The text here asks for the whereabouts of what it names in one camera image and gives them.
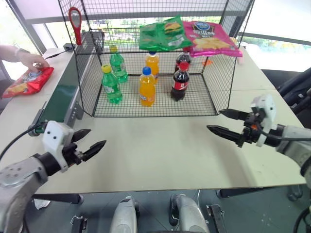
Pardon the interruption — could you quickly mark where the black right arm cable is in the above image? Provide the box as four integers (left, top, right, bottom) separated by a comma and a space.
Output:
259, 128, 311, 142

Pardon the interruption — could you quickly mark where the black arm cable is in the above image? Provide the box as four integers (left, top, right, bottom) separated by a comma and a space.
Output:
0, 122, 48, 162
259, 128, 311, 142

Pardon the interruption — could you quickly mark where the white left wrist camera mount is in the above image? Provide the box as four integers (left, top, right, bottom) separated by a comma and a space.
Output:
42, 120, 75, 173

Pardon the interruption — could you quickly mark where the black metal bracket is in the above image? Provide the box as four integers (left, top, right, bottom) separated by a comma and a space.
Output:
206, 204, 225, 233
70, 214, 88, 233

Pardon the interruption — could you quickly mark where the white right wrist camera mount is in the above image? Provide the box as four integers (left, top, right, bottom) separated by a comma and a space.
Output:
250, 94, 277, 148

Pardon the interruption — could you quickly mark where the green burger snack bag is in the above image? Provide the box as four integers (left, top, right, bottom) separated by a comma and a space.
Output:
138, 15, 194, 52

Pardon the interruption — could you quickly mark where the black table base bar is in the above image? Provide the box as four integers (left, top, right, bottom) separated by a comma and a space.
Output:
216, 185, 305, 199
32, 193, 85, 205

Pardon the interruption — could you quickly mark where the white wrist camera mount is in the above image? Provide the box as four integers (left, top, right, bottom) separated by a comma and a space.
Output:
42, 120, 75, 173
250, 94, 277, 148

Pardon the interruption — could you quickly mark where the orange soda bottle blue cap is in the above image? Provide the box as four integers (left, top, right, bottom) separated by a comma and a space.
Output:
145, 51, 160, 84
138, 67, 157, 108

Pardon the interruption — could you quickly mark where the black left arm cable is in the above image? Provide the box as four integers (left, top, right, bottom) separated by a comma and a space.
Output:
0, 122, 48, 162

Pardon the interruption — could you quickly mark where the pink potato chips bag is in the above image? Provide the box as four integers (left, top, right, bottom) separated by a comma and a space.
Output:
182, 20, 244, 58

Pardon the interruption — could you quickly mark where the red handled oval mirror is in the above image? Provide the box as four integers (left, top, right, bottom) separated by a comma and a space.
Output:
68, 6, 83, 46

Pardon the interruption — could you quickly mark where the black adapter cable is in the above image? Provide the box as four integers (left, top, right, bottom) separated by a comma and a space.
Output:
43, 49, 68, 60

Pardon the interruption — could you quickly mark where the person's bare hand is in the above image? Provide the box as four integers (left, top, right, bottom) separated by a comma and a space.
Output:
20, 53, 51, 71

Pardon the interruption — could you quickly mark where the black wire mesh cage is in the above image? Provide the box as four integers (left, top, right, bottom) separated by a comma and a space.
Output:
57, 0, 256, 118

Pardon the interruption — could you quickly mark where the crumpled white paper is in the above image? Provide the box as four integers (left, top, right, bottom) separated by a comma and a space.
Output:
33, 198, 51, 210

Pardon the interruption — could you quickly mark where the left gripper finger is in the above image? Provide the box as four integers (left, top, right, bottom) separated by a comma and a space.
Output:
82, 140, 107, 161
72, 129, 92, 143

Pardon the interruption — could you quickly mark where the silver rounded robot leg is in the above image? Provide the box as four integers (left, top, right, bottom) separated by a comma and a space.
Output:
110, 195, 139, 233
169, 193, 211, 233

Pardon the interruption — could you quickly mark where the green soda bottle yellow cap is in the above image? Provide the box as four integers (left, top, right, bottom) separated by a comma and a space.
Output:
109, 45, 129, 84
101, 64, 123, 105

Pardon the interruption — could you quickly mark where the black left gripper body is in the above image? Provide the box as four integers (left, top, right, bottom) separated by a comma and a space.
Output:
62, 142, 85, 168

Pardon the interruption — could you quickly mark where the cola bottle red cap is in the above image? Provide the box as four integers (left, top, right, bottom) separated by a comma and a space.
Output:
170, 62, 191, 101
174, 47, 193, 73

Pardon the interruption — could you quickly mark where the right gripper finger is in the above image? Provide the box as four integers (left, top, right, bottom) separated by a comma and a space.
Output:
218, 109, 251, 121
206, 125, 244, 147

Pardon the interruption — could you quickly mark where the green conveyor belt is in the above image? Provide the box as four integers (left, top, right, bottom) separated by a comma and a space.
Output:
27, 30, 105, 137

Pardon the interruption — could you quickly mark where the red potato chips bag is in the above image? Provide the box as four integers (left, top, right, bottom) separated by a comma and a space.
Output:
1, 66, 55, 99

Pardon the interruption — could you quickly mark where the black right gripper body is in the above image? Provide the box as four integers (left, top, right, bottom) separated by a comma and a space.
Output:
237, 108, 265, 149

